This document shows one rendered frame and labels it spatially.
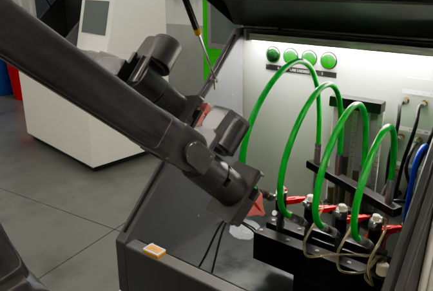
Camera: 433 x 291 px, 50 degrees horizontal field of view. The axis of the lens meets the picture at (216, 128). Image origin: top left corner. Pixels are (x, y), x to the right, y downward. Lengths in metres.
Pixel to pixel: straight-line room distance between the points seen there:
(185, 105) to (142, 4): 3.23
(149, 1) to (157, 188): 2.97
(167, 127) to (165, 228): 0.76
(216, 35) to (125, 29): 0.80
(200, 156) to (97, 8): 3.48
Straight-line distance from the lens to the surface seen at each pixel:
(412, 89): 1.28
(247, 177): 0.79
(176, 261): 1.18
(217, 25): 4.15
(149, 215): 1.29
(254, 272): 1.34
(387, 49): 1.26
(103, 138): 4.02
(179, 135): 0.64
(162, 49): 0.86
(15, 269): 0.58
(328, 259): 1.15
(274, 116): 1.47
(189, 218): 1.43
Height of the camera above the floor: 1.61
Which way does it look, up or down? 19 degrees down
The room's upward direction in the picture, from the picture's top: straight up
